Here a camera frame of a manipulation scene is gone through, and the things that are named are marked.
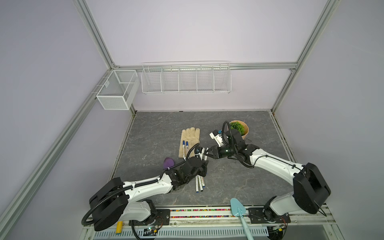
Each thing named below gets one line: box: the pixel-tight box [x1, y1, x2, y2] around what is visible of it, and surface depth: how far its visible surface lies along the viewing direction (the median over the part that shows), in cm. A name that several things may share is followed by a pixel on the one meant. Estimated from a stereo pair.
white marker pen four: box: [195, 174, 199, 193], surface depth 85 cm
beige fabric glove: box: [178, 127, 200, 158], surface depth 107 cm
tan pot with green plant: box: [229, 120, 249, 140], surface depth 98 cm
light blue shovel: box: [230, 198, 254, 240], surface depth 75 cm
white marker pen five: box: [197, 174, 203, 192], surface depth 86 cm
